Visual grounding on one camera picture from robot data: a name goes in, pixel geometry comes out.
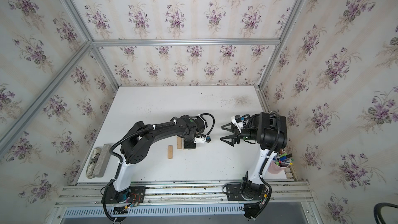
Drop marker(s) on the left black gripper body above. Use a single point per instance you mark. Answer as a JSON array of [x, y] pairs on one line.
[[189, 143]]

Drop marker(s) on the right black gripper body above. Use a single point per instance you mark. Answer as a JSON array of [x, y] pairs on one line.
[[244, 137]]

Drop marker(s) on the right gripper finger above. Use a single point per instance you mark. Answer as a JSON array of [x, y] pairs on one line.
[[230, 140], [228, 127]]

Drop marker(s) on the wooden block numbered 67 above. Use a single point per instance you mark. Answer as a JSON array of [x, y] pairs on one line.
[[179, 142]]

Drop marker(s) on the wooden block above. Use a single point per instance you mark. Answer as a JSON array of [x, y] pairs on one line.
[[170, 152]]

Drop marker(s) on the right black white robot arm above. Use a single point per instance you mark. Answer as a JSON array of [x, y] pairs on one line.
[[266, 130]]

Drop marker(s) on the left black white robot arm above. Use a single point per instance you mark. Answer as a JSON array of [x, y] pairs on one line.
[[133, 148]]

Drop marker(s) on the pink cup with pens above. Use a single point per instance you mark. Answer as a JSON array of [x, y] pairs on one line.
[[280, 162]]

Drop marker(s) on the patterned rolled cloth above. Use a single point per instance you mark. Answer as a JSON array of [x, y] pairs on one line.
[[92, 162]]

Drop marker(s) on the black chair edge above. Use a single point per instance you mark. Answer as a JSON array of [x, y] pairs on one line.
[[380, 209]]

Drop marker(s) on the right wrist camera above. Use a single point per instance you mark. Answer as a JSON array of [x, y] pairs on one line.
[[237, 121]]

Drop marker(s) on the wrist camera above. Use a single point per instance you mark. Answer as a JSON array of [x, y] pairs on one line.
[[201, 139], [237, 121]]

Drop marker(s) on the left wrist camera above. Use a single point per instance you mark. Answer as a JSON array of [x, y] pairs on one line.
[[201, 139]]

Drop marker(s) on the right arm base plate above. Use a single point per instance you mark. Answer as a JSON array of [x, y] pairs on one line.
[[256, 197]]

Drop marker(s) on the white vented cable duct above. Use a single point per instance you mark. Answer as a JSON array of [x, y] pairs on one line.
[[156, 210]]

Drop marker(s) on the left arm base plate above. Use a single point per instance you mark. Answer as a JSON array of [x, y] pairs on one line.
[[130, 196]]

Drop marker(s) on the aluminium rail frame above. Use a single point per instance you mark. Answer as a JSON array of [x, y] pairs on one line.
[[201, 192]]

